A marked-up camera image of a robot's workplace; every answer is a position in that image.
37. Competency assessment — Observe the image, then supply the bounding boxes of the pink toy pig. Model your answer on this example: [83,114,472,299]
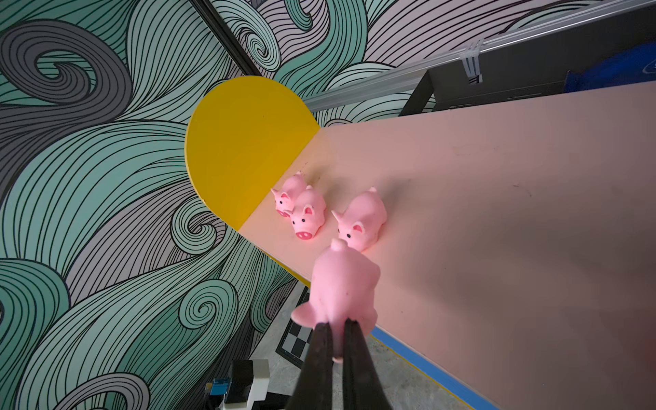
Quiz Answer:
[331,187,388,251]
[291,238,381,363]
[271,171,307,218]
[286,186,326,240]

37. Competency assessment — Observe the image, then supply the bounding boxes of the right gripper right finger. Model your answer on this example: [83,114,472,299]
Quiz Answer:
[343,319,392,410]

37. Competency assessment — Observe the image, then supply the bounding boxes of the black panel behind shelf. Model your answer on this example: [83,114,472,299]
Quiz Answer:
[400,32,655,116]

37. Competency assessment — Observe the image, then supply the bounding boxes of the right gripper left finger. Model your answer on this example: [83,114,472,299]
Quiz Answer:
[285,323,333,410]

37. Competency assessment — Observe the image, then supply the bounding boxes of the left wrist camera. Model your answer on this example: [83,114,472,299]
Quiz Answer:
[204,360,270,410]

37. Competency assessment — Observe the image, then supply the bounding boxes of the aluminium wall rail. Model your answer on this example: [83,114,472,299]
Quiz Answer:
[303,0,655,113]

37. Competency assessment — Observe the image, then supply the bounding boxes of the black white chessboard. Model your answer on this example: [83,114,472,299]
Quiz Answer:
[275,286,314,370]

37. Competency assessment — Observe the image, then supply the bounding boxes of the yellow toy shelf unit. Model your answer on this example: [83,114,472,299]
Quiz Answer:
[184,77,655,409]

